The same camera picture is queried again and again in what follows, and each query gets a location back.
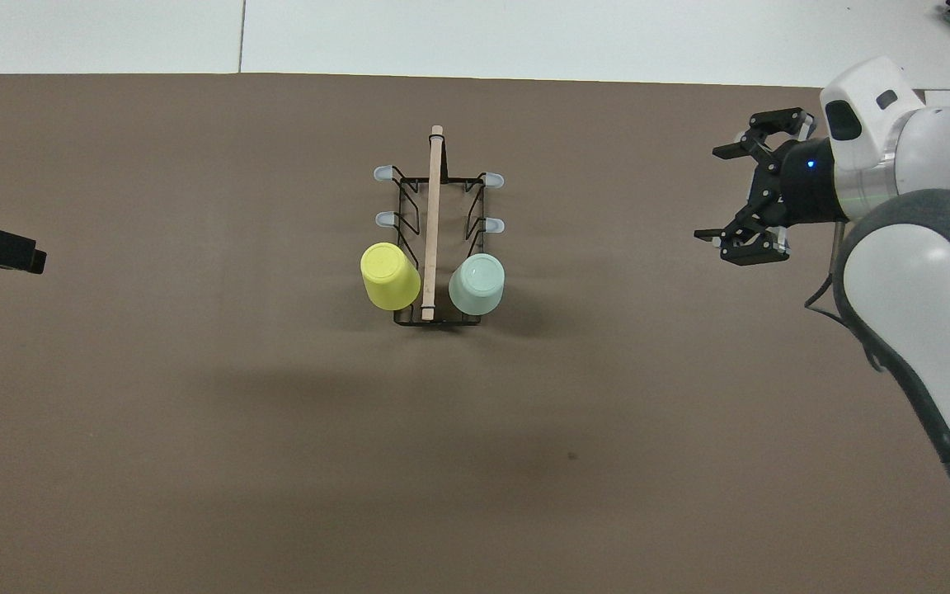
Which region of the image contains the black wire cup rack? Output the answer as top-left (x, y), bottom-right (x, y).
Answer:
top-left (373, 125), bottom-right (506, 327)

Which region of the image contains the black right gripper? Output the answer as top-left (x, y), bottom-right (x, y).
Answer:
top-left (693, 106), bottom-right (849, 267)

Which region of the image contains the brown table mat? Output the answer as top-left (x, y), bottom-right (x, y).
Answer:
top-left (0, 73), bottom-right (950, 594)

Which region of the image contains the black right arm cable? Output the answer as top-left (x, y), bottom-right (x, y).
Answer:
top-left (805, 221), bottom-right (845, 313)

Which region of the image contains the yellow plastic cup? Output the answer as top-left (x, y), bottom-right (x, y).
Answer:
top-left (360, 243), bottom-right (423, 311)

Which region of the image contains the light green plastic cup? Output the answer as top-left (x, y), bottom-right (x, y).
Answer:
top-left (448, 253), bottom-right (506, 316)

